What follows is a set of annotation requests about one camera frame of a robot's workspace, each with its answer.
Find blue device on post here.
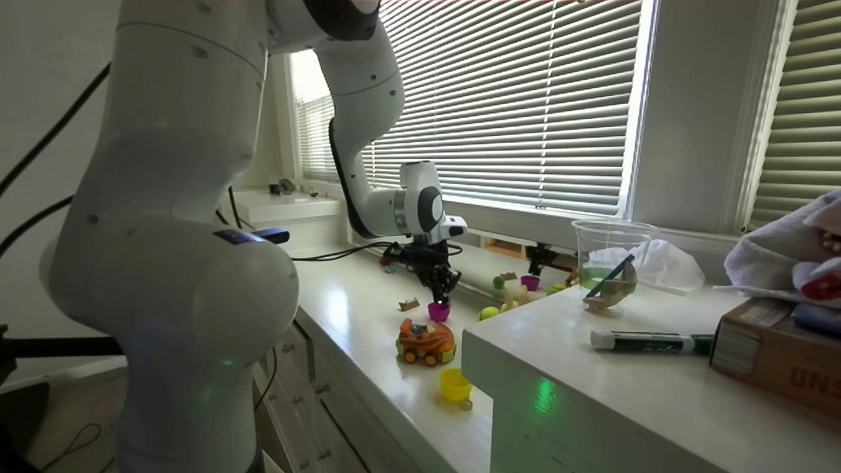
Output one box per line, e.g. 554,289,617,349
252,223,291,247

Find wide white window blind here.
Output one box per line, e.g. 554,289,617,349
358,0,650,218

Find white raised shelf unit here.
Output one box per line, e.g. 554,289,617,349
458,281,841,473

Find clear plastic container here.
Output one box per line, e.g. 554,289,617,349
571,218,658,289

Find narrow white window blind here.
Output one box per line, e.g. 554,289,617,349
746,0,841,231

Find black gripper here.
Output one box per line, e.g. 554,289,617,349
379,236,465,306

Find white drawer cabinet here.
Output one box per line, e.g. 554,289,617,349
249,306,444,473

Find orange and green toy car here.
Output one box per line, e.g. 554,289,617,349
394,317,461,369

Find black cable bundle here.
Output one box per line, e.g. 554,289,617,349
0,60,115,259

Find cardboard box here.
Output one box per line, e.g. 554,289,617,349
708,297,841,427

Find tan tape dispenser with pen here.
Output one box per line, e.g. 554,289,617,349
580,253,641,317

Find green and white marker tube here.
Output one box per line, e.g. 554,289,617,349
590,330,717,359

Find thin black cable on counter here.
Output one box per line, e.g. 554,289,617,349
291,236,390,265

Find yellow plastic bowl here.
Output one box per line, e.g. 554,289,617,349
436,369,475,412

